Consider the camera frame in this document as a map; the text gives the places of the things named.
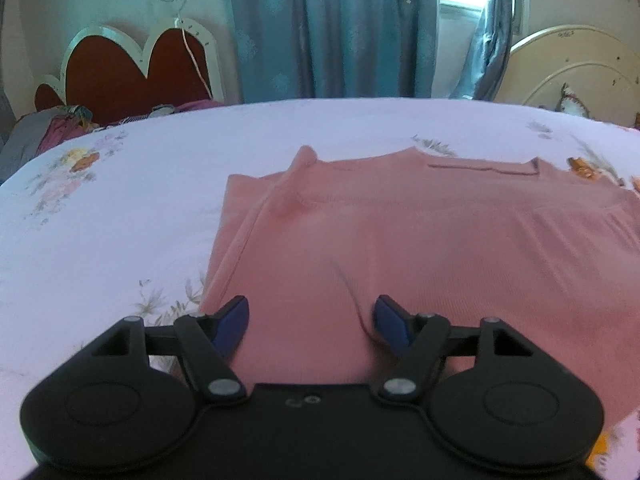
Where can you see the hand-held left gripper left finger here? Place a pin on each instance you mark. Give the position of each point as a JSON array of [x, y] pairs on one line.
[[231, 325]]

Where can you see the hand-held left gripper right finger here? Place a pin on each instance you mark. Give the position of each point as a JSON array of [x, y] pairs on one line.
[[392, 325]]

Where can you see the pink sweater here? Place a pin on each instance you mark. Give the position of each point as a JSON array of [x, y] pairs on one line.
[[400, 235]]

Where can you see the pile of clothes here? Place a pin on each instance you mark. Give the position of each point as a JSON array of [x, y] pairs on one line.
[[55, 130]]

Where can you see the floral bed sheet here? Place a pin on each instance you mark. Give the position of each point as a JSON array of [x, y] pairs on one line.
[[125, 210]]

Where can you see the red heart-shaped headboard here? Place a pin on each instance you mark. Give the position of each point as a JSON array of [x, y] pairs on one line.
[[125, 75]]

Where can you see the brown patterned pillow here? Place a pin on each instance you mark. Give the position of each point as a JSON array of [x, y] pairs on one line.
[[570, 105]]

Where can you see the tied blue curtain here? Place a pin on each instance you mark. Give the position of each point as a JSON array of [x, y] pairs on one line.
[[495, 50]]

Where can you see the wide blue curtain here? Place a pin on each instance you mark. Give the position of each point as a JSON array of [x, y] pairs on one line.
[[325, 35]]

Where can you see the cream round headboard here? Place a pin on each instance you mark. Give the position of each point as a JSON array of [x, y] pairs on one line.
[[575, 75]]

